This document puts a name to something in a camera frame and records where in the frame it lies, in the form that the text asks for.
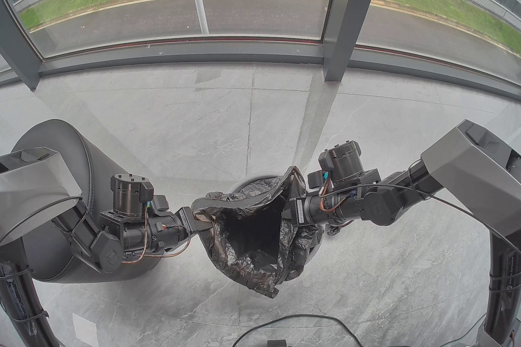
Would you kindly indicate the dark grey round chair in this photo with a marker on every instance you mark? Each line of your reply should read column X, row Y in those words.
column 93, row 166

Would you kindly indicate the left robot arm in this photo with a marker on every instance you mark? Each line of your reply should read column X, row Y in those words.
column 40, row 182

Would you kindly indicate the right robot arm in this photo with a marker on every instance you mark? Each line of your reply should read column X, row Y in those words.
column 460, row 166

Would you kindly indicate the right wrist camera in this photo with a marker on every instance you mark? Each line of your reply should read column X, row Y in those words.
column 315, row 179

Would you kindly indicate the grey trash bin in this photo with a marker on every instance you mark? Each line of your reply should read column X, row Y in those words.
column 248, row 184

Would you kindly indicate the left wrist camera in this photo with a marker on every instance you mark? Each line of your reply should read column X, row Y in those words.
column 161, row 202

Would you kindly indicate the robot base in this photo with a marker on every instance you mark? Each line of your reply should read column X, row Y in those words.
column 279, row 343

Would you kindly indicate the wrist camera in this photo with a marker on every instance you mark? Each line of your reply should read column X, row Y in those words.
column 315, row 179
column 161, row 202

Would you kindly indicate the black plastic bag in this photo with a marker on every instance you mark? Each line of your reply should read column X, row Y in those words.
column 260, row 268

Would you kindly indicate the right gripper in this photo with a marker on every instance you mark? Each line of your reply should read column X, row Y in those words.
column 325, row 209

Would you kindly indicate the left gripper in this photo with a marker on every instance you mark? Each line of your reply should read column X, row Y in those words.
column 163, row 233

